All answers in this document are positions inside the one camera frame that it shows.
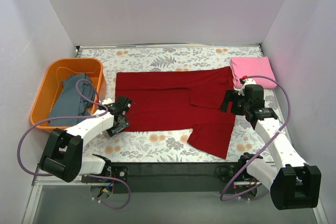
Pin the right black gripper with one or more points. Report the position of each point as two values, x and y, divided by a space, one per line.
231 102

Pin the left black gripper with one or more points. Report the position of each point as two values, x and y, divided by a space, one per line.
125 108

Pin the red t shirt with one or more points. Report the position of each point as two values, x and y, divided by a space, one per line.
178 100

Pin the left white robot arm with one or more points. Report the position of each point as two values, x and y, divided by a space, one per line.
63 154

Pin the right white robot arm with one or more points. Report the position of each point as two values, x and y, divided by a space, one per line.
291 181

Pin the folded pink t shirt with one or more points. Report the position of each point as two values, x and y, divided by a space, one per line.
248 66

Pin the grey blue t shirt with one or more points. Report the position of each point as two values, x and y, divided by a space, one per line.
70 103

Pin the floral table cloth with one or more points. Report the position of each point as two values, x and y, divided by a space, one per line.
168 146

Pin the orange plastic tub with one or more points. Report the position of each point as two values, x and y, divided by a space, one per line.
51 86

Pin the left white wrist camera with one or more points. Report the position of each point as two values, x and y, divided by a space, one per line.
106 104

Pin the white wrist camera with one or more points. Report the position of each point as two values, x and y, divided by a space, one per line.
245 81
106 104

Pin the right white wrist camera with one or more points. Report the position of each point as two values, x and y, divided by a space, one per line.
245 81

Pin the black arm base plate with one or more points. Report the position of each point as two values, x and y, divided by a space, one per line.
174 177

